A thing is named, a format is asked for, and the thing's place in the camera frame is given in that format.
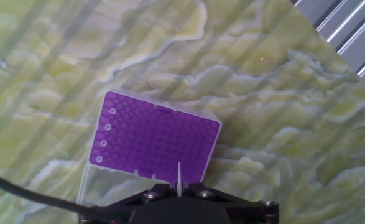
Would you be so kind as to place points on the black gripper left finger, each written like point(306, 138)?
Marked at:
point(157, 191)

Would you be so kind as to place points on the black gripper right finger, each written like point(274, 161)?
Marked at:
point(253, 213)

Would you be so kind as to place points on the purple pipette tip rack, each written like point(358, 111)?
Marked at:
point(154, 140)

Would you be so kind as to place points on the small white pipette tip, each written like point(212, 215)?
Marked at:
point(112, 111)
point(107, 127)
point(99, 159)
point(179, 179)
point(103, 143)

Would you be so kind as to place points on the green marble pattern mat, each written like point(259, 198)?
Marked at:
point(263, 124)

